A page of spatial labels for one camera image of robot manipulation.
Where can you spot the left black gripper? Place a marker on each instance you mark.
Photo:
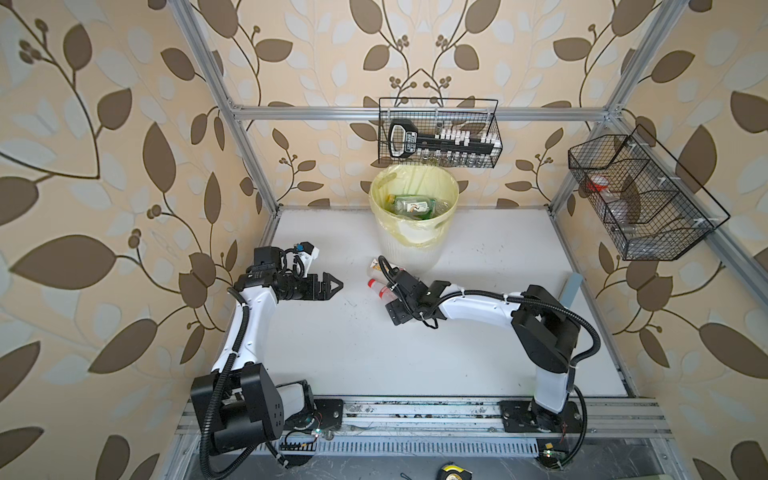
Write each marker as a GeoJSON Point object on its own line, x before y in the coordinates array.
{"type": "Point", "coordinates": [322, 295]}

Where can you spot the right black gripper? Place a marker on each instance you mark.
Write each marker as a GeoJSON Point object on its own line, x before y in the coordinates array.
{"type": "Point", "coordinates": [393, 308]}

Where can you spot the pink label clear bottle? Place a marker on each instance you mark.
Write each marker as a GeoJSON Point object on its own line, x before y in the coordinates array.
{"type": "Point", "coordinates": [382, 290]}

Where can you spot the green cap square bottle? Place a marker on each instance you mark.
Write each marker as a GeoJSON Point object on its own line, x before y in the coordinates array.
{"type": "Point", "coordinates": [422, 208]}

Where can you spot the orange label clear bottle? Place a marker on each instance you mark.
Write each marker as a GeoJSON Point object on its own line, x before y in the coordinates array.
{"type": "Point", "coordinates": [374, 268]}

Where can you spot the green soda bottle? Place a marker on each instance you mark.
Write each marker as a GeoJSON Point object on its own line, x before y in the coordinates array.
{"type": "Point", "coordinates": [402, 204]}

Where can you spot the green label clear bottle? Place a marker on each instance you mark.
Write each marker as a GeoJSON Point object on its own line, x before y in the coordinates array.
{"type": "Point", "coordinates": [441, 207]}

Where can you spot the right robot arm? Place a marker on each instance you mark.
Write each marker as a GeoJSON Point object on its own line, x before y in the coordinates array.
{"type": "Point", "coordinates": [554, 338]}

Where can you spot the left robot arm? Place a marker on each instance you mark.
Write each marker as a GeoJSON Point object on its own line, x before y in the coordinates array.
{"type": "Point", "coordinates": [237, 405]}

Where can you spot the yellow plastic bin liner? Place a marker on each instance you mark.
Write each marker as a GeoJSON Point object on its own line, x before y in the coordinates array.
{"type": "Point", "coordinates": [414, 231]}

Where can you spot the black socket set holder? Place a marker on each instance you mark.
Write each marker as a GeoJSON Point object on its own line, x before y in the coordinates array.
{"type": "Point", "coordinates": [403, 140]}

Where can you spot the grey blue rectangular block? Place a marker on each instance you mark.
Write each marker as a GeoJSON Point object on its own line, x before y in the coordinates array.
{"type": "Point", "coordinates": [570, 289]}

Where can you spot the yellow black tape measure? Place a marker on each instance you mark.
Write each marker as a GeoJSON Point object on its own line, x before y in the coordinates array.
{"type": "Point", "coordinates": [451, 471]}

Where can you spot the red capped jar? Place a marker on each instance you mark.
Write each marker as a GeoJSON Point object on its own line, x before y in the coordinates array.
{"type": "Point", "coordinates": [596, 183]}

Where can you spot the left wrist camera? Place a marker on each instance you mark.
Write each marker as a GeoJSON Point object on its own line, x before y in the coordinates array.
{"type": "Point", "coordinates": [303, 254]}

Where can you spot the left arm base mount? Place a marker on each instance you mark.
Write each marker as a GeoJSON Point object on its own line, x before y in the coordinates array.
{"type": "Point", "coordinates": [318, 414]}

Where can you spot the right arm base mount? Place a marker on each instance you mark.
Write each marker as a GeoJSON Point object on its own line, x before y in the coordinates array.
{"type": "Point", "coordinates": [526, 416]}

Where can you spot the black wire basket rear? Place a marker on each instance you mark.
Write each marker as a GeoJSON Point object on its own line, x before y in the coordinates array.
{"type": "Point", "coordinates": [476, 115]}

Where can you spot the black wire basket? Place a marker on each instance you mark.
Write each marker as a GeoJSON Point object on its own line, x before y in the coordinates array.
{"type": "Point", "coordinates": [656, 208]}
{"type": "Point", "coordinates": [476, 115]}

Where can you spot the black wire basket right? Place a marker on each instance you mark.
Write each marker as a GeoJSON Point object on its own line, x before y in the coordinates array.
{"type": "Point", "coordinates": [656, 208]}

